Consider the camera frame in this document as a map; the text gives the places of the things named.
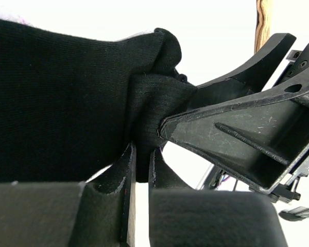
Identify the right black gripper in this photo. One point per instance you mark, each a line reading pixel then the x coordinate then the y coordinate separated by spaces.
pixel 250 78

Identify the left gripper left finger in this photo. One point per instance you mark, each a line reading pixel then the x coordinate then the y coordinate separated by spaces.
pixel 106 215

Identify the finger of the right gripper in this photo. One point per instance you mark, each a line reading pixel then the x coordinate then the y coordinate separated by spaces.
pixel 258 139

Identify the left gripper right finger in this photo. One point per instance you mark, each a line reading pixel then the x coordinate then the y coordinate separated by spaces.
pixel 162 177

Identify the black sock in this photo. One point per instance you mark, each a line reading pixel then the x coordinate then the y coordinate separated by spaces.
pixel 69 106

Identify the brown sock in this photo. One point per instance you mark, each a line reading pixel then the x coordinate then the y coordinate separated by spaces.
pixel 263 23

